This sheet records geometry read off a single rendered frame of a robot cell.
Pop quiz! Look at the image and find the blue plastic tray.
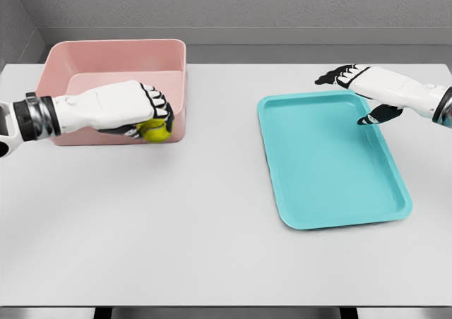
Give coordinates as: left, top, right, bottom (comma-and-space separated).
257, 90, 413, 231

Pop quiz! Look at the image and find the pink plastic basket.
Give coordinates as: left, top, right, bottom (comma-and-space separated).
36, 39, 189, 147

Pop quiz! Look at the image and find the yellow-green tennis ball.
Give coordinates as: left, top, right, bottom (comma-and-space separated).
136, 118, 173, 143

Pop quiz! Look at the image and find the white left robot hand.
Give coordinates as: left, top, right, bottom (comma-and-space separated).
86, 80, 176, 140

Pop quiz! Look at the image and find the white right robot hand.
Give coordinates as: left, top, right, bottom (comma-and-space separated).
314, 64, 417, 126

